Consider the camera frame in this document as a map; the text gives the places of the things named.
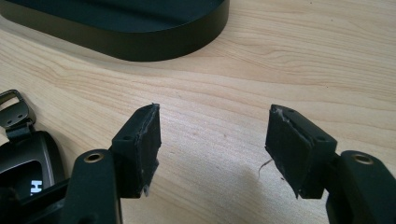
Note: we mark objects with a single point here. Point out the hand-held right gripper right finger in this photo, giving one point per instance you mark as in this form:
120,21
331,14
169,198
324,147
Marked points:
295,152

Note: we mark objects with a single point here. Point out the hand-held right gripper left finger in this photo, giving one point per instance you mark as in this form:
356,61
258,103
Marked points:
137,155

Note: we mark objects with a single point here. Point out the black car key fob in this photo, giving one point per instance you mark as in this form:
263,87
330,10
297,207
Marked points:
26,161

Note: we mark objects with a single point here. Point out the black metal key clasp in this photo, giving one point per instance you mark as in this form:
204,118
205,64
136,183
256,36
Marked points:
19,115

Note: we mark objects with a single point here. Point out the black oval tray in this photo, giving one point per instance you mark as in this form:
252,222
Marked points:
130,29

